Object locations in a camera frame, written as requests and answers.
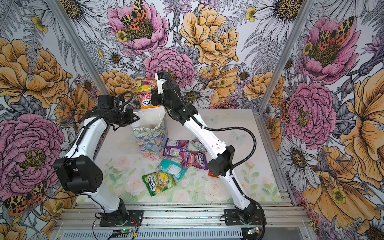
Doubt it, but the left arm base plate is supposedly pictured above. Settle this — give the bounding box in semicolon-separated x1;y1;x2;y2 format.
100;210;144;227

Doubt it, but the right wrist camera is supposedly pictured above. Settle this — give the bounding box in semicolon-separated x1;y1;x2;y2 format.
155;71;168;95

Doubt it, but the green red snack packet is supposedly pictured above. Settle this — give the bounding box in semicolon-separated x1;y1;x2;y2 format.
191;138;208;154

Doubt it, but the orange Fox's candy packet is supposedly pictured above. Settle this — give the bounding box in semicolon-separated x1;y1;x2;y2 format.
136;79;157;110

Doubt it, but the teal snack packet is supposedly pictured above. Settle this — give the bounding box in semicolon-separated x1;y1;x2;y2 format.
158;156;188;181

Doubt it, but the aluminium corner post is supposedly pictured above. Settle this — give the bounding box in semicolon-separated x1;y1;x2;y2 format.
47;1;110;95
257;0;316;116

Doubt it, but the right aluminium corner post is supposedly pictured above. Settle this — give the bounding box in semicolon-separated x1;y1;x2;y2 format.
257;0;316;116

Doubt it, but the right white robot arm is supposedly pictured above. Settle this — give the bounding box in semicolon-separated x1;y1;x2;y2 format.
152;79;261;224

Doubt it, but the left aluminium corner post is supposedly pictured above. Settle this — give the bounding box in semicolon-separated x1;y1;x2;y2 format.
47;1;110;95

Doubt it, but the right black corrugated cable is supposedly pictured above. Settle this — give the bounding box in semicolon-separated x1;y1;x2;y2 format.
163;70;267;240

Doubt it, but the green Fox's candy packet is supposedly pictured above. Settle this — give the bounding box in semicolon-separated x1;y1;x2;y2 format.
142;170;176;197

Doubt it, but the aluminium rail frame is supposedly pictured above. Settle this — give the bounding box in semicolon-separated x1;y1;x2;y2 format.
51;203;316;240

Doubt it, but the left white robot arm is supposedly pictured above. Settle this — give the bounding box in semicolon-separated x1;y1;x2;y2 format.
53;109;140;226

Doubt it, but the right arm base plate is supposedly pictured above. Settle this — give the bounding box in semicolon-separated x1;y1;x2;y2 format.
224;209;266;226

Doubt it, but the purple snack packet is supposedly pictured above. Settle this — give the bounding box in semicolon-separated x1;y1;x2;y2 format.
163;139;189;157

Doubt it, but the floral paper gift bag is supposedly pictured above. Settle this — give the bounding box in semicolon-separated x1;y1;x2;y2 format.
131;107;168;160

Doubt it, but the magenta Fox's candy packet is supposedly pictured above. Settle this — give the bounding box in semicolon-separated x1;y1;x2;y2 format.
180;151;208;171

